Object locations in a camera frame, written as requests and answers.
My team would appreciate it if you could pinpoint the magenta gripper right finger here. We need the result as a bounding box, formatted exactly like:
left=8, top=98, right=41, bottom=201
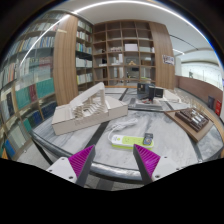
left=133, top=144, right=160, bottom=185

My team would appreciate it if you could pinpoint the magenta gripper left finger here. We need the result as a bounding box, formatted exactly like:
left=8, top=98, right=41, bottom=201
left=68, top=145, right=95, bottom=187

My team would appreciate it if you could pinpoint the green white power strip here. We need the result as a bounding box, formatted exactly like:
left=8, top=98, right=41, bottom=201
left=111, top=135, right=154, bottom=149

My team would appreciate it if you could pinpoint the flat grey model base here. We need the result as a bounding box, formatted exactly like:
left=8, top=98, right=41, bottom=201
left=128, top=98, right=162, bottom=110

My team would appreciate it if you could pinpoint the white architectural building model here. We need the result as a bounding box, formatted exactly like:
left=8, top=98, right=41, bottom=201
left=52, top=82, right=128, bottom=135

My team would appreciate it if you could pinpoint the brown model on wooden board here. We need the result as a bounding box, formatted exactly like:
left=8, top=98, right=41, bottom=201
left=165, top=108, right=213, bottom=142

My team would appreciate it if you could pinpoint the glass front bookcase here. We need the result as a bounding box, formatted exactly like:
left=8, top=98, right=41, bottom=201
left=0, top=11, right=93, bottom=160

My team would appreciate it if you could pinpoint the wooden shelf unit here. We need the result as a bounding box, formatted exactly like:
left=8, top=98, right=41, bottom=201
left=92, top=20, right=156, bottom=86

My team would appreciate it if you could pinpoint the white power strip cable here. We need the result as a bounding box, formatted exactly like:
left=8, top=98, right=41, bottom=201
left=107, top=118, right=139, bottom=142

